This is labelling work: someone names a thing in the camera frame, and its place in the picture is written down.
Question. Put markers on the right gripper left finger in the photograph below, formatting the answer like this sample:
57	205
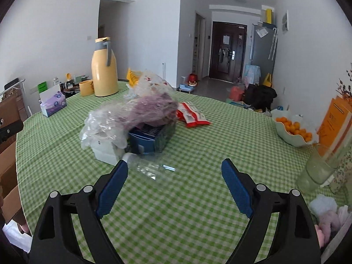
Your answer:
54	239

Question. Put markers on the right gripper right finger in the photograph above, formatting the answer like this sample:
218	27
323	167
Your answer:
295	239

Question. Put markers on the white small box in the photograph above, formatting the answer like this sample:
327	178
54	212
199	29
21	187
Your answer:
107	152

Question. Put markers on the dark blue box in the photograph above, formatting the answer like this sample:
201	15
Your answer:
149	139

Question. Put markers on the red white snack bag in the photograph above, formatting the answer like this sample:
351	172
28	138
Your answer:
191	116

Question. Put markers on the clear plastic bag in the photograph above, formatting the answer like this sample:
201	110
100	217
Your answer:
152	101

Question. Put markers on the yellow snack bag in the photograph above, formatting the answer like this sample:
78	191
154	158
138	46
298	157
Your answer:
133	77

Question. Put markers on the fluffy white pink cloth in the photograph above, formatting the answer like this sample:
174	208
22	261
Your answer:
330	218

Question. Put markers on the brown cardboard box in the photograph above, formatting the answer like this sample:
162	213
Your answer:
12	207

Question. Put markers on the white fruit bowl with oranges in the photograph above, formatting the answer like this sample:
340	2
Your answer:
294	129

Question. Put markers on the orange book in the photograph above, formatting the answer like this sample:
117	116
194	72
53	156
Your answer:
335	130

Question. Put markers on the brown wooden chair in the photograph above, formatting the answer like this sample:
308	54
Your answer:
12	107

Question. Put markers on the purple tissue box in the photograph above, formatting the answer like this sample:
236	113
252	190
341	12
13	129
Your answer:
52	100

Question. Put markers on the black bag on floor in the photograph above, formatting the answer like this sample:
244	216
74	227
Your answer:
259	97

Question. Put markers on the folding side table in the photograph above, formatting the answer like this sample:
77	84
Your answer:
71	86

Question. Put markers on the yellow round container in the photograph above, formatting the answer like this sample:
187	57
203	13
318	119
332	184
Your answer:
86	88

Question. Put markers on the yellow thermos jug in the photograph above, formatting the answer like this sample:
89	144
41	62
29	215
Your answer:
104	68

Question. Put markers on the grey refrigerator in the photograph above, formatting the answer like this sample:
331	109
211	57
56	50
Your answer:
263	48

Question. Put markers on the dark entrance door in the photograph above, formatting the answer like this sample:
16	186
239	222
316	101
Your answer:
227	51

